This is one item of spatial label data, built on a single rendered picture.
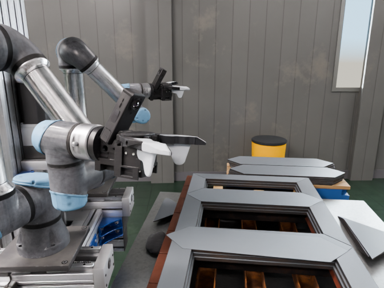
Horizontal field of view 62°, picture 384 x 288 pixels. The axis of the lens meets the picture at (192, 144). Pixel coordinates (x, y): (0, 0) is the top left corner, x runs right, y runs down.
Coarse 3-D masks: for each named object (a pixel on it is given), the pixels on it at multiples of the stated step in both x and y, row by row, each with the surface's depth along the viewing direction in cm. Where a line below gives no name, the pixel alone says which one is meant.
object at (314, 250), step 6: (306, 240) 136; (312, 240) 136; (318, 240) 136; (306, 246) 131; (312, 246) 131; (318, 246) 131; (306, 252) 128; (312, 252) 128; (318, 252) 128; (324, 252) 128; (312, 258) 124; (318, 258) 124; (324, 258) 124
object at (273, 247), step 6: (264, 234) 140; (270, 234) 140; (276, 234) 140; (264, 240) 136; (270, 240) 136; (276, 240) 136; (264, 246) 131; (270, 246) 131; (276, 246) 131; (282, 246) 131; (264, 252) 128; (270, 252) 128; (276, 252) 128; (282, 252) 128
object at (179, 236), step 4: (184, 228) 145; (188, 228) 145; (176, 232) 142; (180, 232) 142; (184, 232) 142; (176, 236) 139; (180, 236) 139; (184, 236) 139; (176, 240) 136; (180, 240) 136; (184, 240) 136; (180, 244) 133
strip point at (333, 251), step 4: (324, 240) 136; (324, 244) 133; (328, 244) 133; (332, 244) 133; (324, 248) 130; (328, 248) 130; (332, 248) 130; (336, 248) 130; (340, 248) 130; (328, 252) 128; (332, 252) 128; (336, 252) 128; (340, 252) 128; (344, 252) 128; (328, 256) 125; (332, 256) 125; (336, 256) 125; (332, 260) 123
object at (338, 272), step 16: (208, 208) 172; (224, 208) 171; (240, 208) 170; (256, 208) 169; (272, 208) 168; (288, 208) 168; (304, 208) 167; (336, 240) 136; (192, 256) 128; (208, 256) 129; (224, 256) 128; (240, 256) 128; (256, 256) 127; (192, 272) 122; (336, 272) 120
